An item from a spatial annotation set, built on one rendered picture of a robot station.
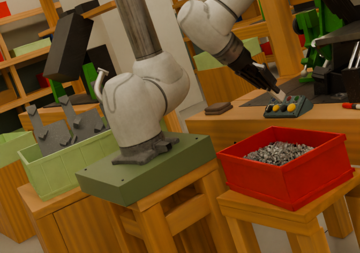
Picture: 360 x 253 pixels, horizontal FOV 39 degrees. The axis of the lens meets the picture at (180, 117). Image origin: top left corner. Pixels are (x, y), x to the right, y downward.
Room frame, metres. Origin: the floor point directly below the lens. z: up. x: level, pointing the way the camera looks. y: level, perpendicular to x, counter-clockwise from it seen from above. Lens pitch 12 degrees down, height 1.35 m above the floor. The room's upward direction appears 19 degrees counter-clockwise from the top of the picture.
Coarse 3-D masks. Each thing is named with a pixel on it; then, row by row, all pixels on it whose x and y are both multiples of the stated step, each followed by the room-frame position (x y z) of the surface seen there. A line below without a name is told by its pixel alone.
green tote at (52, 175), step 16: (80, 144) 2.08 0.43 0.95; (96, 144) 2.10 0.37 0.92; (112, 144) 2.12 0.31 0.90; (32, 160) 2.39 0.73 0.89; (48, 160) 2.03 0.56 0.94; (64, 160) 2.05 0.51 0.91; (80, 160) 2.07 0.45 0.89; (96, 160) 2.09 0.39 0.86; (32, 176) 2.01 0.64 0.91; (48, 176) 2.02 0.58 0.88; (64, 176) 2.04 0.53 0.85; (48, 192) 2.01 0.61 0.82
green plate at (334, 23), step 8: (320, 0) 1.66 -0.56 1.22; (320, 8) 1.67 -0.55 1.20; (320, 16) 1.68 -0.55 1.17; (328, 16) 1.67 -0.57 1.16; (336, 16) 1.64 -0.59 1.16; (320, 24) 1.68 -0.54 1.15; (328, 24) 1.67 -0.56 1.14; (336, 24) 1.65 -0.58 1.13; (344, 24) 1.63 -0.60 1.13; (320, 32) 1.69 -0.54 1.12; (328, 32) 1.70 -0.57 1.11
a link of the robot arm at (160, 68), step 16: (128, 0) 1.77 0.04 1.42; (144, 0) 1.80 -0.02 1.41; (128, 16) 1.77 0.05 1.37; (144, 16) 1.78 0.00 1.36; (128, 32) 1.79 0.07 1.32; (144, 32) 1.77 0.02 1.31; (144, 48) 1.77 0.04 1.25; (160, 48) 1.80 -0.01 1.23; (144, 64) 1.76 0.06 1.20; (160, 64) 1.75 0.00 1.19; (176, 64) 1.81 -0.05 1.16; (160, 80) 1.74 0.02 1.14; (176, 80) 1.78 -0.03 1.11; (176, 96) 1.76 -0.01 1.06
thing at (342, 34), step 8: (352, 24) 1.54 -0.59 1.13; (336, 32) 1.50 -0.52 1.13; (344, 32) 1.44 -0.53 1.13; (352, 32) 1.40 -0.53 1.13; (320, 40) 1.48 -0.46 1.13; (328, 40) 1.45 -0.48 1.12; (336, 40) 1.43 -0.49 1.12; (344, 40) 1.41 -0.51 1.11; (352, 40) 1.41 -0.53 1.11; (320, 48) 1.49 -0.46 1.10
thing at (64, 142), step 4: (44, 132) 2.32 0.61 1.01; (40, 136) 2.27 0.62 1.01; (44, 136) 2.29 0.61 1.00; (64, 136) 2.31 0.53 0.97; (68, 136) 2.31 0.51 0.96; (60, 140) 2.27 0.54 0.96; (64, 140) 2.27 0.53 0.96; (68, 140) 2.31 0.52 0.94; (60, 144) 2.28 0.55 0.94; (64, 144) 2.26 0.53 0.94
